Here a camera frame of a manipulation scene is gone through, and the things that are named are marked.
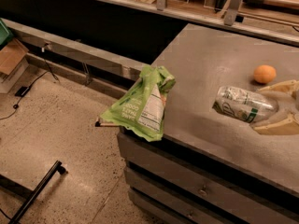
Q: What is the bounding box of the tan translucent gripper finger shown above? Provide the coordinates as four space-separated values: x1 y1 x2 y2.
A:
251 113 299 135
258 80 299 98

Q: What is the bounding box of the silver 7up soda can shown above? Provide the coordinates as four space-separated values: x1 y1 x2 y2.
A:
212 86 278 123

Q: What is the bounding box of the green rice chip bag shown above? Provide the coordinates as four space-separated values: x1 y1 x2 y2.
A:
100 65 176 142

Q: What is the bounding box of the orange fruit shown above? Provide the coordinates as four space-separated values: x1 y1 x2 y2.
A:
253 64 277 84

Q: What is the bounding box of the grey drawer cabinet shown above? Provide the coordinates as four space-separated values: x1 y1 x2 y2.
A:
118 24 299 224

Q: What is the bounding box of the black power adapter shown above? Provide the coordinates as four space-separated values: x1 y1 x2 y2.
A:
15 86 31 97

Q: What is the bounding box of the brown cardboard box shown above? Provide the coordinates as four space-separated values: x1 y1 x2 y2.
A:
0 38 28 75

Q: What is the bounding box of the green plastic bin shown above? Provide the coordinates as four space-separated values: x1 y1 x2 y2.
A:
0 19 13 48

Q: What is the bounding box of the black metal stand leg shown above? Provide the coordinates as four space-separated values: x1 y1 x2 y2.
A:
0 161 66 224

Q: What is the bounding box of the grey metal upright bracket right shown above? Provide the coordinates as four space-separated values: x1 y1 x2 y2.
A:
224 0 242 26

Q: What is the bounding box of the grey metal rail ledge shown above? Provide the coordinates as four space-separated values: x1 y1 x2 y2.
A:
3 19 145 81

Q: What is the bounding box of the black floor cable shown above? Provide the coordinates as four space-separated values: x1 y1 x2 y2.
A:
0 44 60 121

